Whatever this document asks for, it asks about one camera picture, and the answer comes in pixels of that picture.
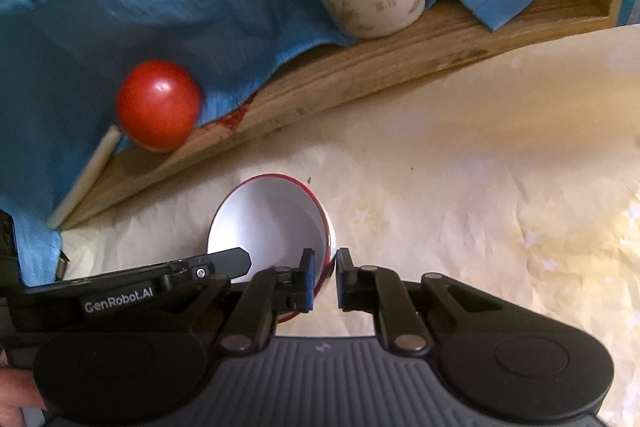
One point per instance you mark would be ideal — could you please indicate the red tomato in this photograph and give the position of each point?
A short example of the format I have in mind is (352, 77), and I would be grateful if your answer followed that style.
(159, 104)

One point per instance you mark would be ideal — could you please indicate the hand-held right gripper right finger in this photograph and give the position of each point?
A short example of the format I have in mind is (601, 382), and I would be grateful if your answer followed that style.
(345, 281)

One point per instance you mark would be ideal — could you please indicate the white cutting board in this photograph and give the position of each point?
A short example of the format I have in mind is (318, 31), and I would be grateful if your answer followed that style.
(82, 179)

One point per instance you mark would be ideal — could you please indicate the red bowl white inside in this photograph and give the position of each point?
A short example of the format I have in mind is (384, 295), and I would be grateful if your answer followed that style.
(270, 222)

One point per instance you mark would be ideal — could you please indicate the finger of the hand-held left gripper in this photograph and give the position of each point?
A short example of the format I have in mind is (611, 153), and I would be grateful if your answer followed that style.
(230, 261)

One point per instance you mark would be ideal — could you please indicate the cream paper sheet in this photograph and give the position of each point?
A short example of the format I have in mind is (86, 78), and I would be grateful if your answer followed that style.
(475, 167)

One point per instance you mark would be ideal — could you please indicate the person's left hand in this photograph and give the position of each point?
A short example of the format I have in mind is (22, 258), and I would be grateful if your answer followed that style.
(17, 389)

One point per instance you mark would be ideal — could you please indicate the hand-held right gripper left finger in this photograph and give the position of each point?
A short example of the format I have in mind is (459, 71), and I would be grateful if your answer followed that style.
(308, 281)

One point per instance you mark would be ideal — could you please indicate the wooden tray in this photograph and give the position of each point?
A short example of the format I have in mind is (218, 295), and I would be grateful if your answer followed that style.
(380, 57)

